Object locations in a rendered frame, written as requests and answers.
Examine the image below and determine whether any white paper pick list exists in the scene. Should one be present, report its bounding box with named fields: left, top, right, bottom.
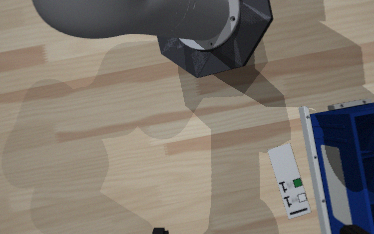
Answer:
left=267, top=143, right=311, bottom=219

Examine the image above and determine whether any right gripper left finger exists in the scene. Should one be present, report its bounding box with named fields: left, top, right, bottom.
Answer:
left=152, top=228, right=169, bottom=234

